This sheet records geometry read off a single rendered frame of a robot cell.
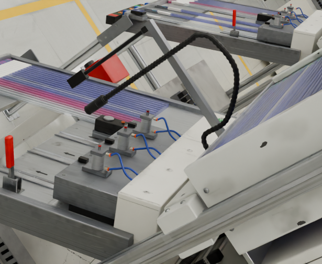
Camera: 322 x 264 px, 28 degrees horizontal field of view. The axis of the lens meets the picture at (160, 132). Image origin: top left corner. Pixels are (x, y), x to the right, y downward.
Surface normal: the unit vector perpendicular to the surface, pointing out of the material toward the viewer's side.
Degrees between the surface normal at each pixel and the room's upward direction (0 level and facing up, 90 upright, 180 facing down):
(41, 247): 0
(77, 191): 90
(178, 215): 90
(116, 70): 0
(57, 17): 0
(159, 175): 44
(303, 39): 90
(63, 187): 90
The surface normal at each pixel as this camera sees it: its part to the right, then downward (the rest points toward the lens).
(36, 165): 0.14, -0.91
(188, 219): -0.38, 0.31
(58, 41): 0.74, -0.46
